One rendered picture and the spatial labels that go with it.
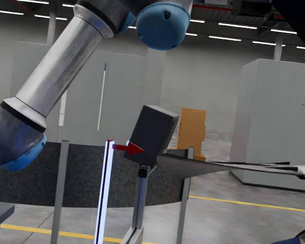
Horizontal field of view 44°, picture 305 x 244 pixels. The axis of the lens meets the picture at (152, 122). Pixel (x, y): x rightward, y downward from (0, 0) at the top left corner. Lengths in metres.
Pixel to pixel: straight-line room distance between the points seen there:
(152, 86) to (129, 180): 2.57
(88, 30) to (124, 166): 1.67
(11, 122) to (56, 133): 6.04
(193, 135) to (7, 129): 8.00
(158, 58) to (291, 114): 2.97
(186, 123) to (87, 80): 2.95
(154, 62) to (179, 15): 4.41
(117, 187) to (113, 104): 4.28
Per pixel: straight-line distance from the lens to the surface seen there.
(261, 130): 6.85
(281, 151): 6.98
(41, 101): 0.88
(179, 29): 0.54
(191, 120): 8.73
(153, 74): 4.93
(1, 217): 0.85
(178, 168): 0.69
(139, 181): 1.20
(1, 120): 0.88
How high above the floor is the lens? 1.27
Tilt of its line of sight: 3 degrees down
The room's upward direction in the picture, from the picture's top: 7 degrees clockwise
